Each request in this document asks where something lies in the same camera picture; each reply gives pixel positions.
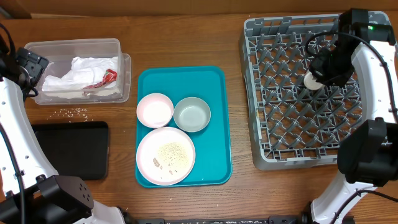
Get small white cup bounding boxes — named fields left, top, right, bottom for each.
left=303, top=71, right=324, bottom=90

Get white napkin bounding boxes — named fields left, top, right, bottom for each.
left=42, top=57, right=120, bottom=99

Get red snack wrapper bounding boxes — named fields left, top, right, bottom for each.
left=84, top=69, right=118, bottom=89

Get grey bowl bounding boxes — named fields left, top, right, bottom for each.
left=174, top=97, right=211, bottom=133

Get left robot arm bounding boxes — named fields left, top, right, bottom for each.
left=1, top=39, right=132, bottom=223

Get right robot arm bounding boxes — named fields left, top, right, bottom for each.
left=298, top=9, right=397, bottom=223

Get grey dishwasher rack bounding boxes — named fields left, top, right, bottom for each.
left=238, top=11, right=398, bottom=171

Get clear plastic bin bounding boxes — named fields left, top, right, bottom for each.
left=25, top=38, right=124, bottom=93

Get scattered rice grains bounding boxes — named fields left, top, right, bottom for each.
left=47, top=107, right=93, bottom=123

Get black plastic tray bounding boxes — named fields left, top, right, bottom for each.
left=32, top=121, right=110, bottom=180

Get small pink bowl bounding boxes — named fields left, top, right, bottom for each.
left=136, top=93, right=174, bottom=129

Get large pink plate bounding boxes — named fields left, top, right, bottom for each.
left=136, top=127, right=196, bottom=186

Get teal serving tray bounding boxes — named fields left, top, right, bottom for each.
left=137, top=66, right=233, bottom=187

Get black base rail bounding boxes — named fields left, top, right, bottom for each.
left=131, top=215, right=302, bottom=224

